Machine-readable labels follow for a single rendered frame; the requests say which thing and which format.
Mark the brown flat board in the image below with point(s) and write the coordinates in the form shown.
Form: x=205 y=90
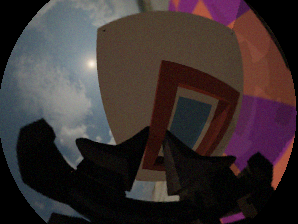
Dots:
x=129 y=54

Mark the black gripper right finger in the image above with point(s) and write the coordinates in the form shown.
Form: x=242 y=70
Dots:
x=184 y=167

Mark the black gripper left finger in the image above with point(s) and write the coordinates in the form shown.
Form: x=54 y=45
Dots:
x=123 y=158

